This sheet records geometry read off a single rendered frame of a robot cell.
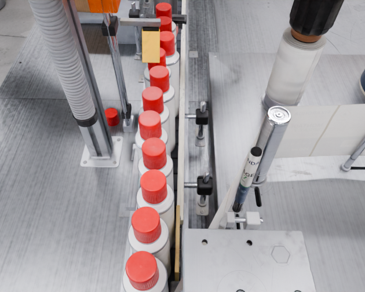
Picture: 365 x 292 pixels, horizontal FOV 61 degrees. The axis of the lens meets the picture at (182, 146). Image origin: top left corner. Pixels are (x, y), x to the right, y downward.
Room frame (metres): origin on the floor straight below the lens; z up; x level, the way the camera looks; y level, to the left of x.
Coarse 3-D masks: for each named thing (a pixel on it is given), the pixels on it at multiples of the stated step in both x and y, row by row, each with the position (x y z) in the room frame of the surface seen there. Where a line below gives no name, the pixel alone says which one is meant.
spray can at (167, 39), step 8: (160, 32) 0.51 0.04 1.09; (168, 32) 0.51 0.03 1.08; (160, 40) 0.49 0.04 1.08; (168, 40) 0.49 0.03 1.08; (168, 48) 0.49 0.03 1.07; (168, 56) 0.49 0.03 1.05; (176, 56) 0.50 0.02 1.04; (168, 64) 0.48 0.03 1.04; (176, 64) 0.49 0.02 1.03; (176, 72) 0.49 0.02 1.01; (176, 80) 0.49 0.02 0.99; (176, 88) 0.49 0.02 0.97; (176, 96) 0.49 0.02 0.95; (176, 104) 0.49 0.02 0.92; (176, 112) 0.49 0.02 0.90
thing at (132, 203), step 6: (144, 84) 0.51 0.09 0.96; (138, 126) 0.39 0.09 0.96; (132, 174) 0.28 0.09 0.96; (138, 174) 0.28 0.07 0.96; (132, 180) 0.27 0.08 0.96; (138, 180) 0.27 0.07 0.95; (132, 186) 0.26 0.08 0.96; (132, 192) 0.24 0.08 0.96; (132, 198) 0.23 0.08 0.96; (132, 204) 0.22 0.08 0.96; (132, 210) 0.22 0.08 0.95
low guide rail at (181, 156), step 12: (180, 72) 0.61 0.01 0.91; (180, 84) 0.56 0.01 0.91; (180, 96) 0.52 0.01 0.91; (180, 108) 0.48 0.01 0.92; (180, 120) 0.45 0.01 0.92; (180, 132) 0.41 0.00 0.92; (180, 144) 0.38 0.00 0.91; (180, 156) 0.35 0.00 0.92; (180, 168) 0.32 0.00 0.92; (180, 180) 0.30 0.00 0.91; (180, 192) 0.27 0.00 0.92; (180, 204) 0.25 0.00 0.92
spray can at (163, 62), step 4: (160, 48) 0.46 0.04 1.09; (160, 52) 0.45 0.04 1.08; (164, 52) 0.45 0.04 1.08; (160, 56) 0.44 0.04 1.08; (164, 56) 0.45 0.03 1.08; (160, 60) 0.44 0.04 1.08; (164, 60) 0.45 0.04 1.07; (148, 64) 0.45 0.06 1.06; (152, 64) 0.44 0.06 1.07; (156, 64) 0.44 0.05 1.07; (160, 64) 0.44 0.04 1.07; (164, 64) 0.44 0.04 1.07; (148, 68) 0.45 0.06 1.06; (168, 68) 0.46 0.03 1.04; (144, 72) 0.45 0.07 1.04; (148, 72) 0.44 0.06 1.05; (144, 76) 0.44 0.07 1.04; (148, 76) 0.44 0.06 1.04; (144, 80) 0.45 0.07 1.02; (148, 80) 0.43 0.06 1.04; (148, 84) 0.43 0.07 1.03
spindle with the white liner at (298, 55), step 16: (304, 0) 0.52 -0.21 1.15; (320, 0) 0.51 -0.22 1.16; (336, 0) 0.51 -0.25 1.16; (304, 16) 0.52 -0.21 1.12; (320, 16) 0.51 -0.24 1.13; (336, 16) 0.53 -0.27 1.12; (288, 32) 0.55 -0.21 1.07; (304, 32) 0.51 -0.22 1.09; (320, 32) 0.51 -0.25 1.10; (288, 48) 0.52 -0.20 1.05; (304, 48) 0.50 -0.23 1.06; (320, 48) 0.51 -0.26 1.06; (288, 64) 0.51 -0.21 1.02; (304, 64) 0.50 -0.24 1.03; (272, 80) 0.53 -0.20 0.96; (288, 80) 0.50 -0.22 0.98; (304, 80) 0.50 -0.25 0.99; (272, 96) 0.52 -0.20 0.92; (288, 96) 0.50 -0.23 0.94
